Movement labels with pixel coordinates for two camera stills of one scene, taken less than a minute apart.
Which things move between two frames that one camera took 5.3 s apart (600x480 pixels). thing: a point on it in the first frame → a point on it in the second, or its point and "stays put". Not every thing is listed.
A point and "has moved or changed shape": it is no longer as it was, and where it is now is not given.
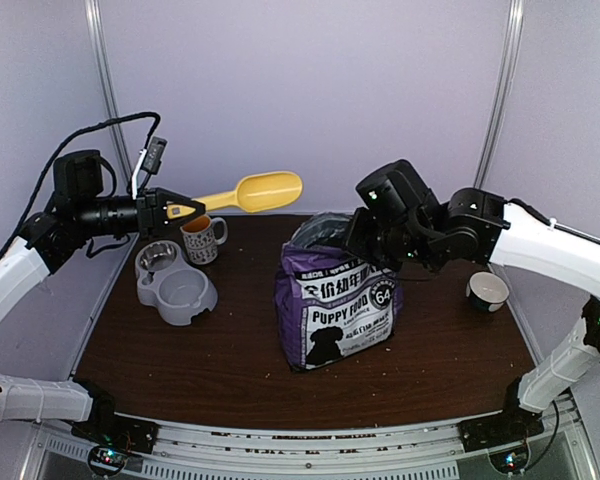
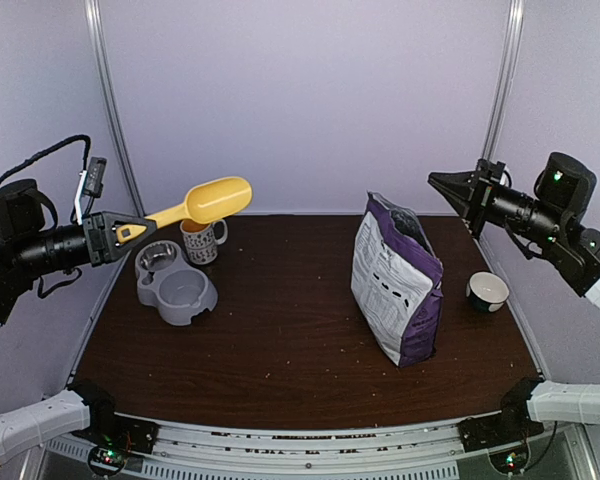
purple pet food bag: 333,302 → 396,282
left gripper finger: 171,197 → 111,217
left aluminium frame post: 96,18 stays put
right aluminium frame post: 513,38 stays put
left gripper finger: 174,223 → 121,249
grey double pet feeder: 165,281 stays put
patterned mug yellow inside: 199,238 stays put
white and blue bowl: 488,290 stays put
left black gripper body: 145,206 → 97,253
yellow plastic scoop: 258,192 has moved or changed shape
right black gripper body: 374,246 → 484,190
